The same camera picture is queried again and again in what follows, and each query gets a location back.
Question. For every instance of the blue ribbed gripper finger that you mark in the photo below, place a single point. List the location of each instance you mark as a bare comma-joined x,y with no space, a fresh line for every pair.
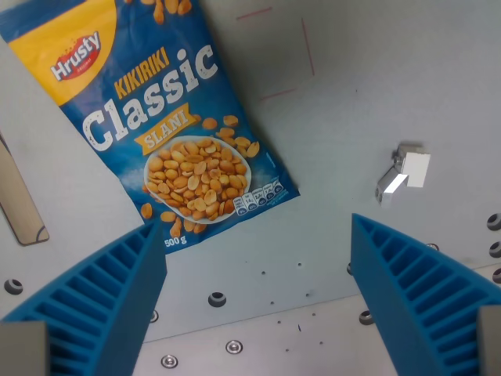
117,297
407,297

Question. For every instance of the silver table screw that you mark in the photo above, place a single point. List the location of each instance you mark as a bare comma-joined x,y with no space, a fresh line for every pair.
153,315
169,361
234,346

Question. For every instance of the wooden board with rounded corner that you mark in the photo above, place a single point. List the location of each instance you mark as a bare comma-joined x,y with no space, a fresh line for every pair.
17,192

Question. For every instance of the white sheet panel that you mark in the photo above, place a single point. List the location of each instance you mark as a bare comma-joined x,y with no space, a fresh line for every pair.
58,156

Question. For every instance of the blue Hrusty peanut bag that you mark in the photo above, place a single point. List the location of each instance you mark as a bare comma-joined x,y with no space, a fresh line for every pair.
156,117

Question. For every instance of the silver metal bracket block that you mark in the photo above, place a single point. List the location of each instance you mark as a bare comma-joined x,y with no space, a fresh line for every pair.
403,172

